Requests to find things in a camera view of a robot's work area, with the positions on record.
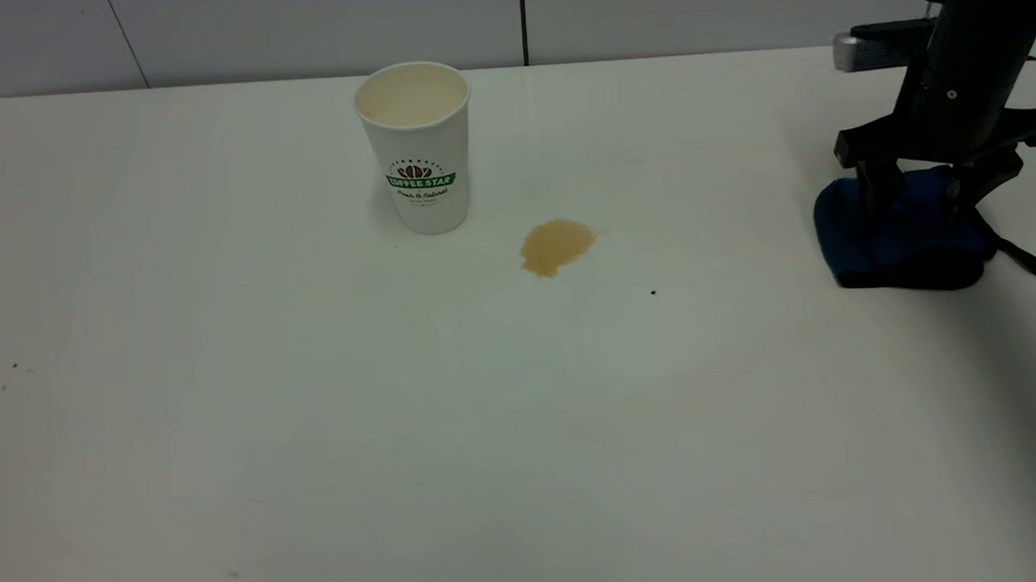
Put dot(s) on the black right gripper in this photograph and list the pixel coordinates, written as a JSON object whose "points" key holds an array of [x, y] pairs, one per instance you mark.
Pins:
{"points": [[956, 106]]}

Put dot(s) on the blue cloth with black trim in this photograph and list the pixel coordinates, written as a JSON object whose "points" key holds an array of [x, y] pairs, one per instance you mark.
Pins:
{"points": [[914, 239]]}

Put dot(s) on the white paper coffee cup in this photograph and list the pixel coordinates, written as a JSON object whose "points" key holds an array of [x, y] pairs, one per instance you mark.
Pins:
{"points": [[416, 155]]}

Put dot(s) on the brown coffee spill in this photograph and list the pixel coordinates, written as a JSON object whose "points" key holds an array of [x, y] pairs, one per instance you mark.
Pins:
{"points": [[555, 246]]}

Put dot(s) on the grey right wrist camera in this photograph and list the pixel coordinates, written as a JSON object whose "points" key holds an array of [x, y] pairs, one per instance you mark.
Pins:
{"points": [[875, 48]]}

